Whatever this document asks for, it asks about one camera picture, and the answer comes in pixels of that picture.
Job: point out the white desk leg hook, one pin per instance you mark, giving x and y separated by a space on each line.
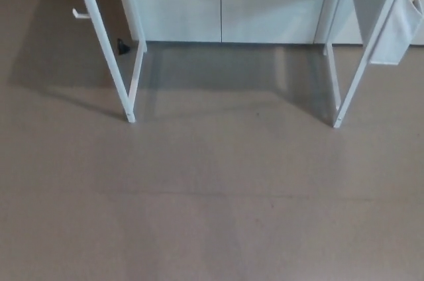
79 14

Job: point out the white desk with metal legs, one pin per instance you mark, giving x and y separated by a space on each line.
109 45

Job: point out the white fabric hanging pouch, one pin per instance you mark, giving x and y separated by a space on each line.
397 29

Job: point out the white cabinet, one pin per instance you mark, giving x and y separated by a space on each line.
265 19

